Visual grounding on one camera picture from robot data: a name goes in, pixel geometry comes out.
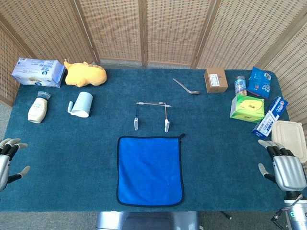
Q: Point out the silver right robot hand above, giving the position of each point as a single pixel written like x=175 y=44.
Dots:
x=289 y=171

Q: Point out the white blue toothpaste box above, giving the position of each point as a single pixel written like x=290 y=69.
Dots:
x=273 y=115

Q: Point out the teal table cloth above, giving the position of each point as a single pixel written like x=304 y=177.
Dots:
x=72 y=155

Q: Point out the metal spoon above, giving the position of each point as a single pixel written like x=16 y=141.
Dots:
x=195 y=92

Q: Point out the light blue plastic cup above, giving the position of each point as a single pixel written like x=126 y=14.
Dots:
x=82 y=103

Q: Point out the brown cardboard box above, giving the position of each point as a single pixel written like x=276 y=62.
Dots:
x=216 y=80

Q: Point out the light purple carton box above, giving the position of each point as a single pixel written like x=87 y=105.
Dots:
x=36 y=72

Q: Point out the yellow plush toy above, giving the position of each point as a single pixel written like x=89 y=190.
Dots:
x=86 y=75

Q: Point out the beige lidded food container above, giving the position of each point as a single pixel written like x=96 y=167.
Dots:
x=289 y=136

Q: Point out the blue snack bag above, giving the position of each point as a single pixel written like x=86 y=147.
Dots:
x=259 y=83

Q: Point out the green tissue pack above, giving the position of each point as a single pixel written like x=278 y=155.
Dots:
x=247 y=109

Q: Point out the wicker folding screen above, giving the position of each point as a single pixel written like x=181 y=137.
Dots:
x=115 y=28

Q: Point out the blue microfiber cloth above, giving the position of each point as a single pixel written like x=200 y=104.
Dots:
x=149 y=170

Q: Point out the thin black floor rod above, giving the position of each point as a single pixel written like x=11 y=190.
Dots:
x=226 y=215

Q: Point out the cream bottle with grey cap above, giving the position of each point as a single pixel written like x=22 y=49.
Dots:
x=37 y=107

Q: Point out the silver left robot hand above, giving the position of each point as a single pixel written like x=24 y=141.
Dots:
x=4 y=165

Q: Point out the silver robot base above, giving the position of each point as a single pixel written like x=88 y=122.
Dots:
x=148 y=221

